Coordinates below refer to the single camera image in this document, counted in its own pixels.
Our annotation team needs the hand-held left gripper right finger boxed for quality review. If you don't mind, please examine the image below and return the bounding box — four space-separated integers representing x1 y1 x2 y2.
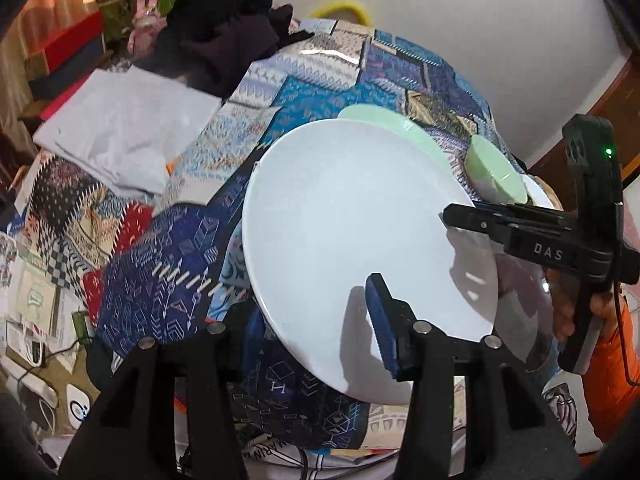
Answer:
364 272 584 480

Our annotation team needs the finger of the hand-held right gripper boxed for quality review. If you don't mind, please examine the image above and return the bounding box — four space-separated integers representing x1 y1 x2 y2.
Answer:
471 201 577 223
442 203 513 250

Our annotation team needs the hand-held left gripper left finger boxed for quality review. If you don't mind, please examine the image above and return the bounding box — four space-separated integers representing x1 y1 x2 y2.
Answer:
59 321 249 480

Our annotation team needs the large white plate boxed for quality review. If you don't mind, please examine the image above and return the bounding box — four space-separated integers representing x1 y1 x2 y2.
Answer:
242 119 501 407

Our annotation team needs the large green bowl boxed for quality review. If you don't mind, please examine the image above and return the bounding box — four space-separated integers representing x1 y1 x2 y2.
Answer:
337 103 463 181

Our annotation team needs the person's right hand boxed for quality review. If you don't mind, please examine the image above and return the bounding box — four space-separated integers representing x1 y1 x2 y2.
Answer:
547 269 628 343

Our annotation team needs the white patterned bowl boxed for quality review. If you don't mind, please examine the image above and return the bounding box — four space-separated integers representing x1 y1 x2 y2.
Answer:
520 174 557 211

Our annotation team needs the small green bowl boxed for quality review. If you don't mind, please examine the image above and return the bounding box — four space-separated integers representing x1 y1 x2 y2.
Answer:
464 135 529 207

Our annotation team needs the white printed cloth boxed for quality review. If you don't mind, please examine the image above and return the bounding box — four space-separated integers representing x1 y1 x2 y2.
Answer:
239 432 401 480

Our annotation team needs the brown wooden door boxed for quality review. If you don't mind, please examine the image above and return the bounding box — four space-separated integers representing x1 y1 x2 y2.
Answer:
529 55 640 181

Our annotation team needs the white tiger print cloth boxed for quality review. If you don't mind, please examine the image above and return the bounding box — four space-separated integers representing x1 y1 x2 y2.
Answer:
542 375 603 456

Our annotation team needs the white paper bag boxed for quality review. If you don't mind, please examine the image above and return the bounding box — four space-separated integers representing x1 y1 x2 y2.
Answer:
15 260 63 321

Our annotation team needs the blue patchwork tablecloth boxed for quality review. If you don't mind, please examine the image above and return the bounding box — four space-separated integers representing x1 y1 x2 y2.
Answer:
20 17 566 463

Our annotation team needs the grey folded cloth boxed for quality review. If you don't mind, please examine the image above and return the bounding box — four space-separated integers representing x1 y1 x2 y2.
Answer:
32 67 222 201

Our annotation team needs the black clothing pile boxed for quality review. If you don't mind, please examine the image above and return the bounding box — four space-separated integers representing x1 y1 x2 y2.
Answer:
132 0 316 98

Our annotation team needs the pink bunny toy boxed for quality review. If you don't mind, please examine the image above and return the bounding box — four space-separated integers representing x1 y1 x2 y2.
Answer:
127 0 168 53

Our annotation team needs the red box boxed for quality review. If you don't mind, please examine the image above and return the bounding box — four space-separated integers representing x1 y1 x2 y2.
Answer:
20 10 106 73

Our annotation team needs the green box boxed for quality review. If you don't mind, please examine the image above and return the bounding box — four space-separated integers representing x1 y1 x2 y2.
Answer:
97 0 181 41

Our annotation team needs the yellow ring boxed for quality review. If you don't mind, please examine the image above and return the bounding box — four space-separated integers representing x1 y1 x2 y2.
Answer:
309 0 375 26

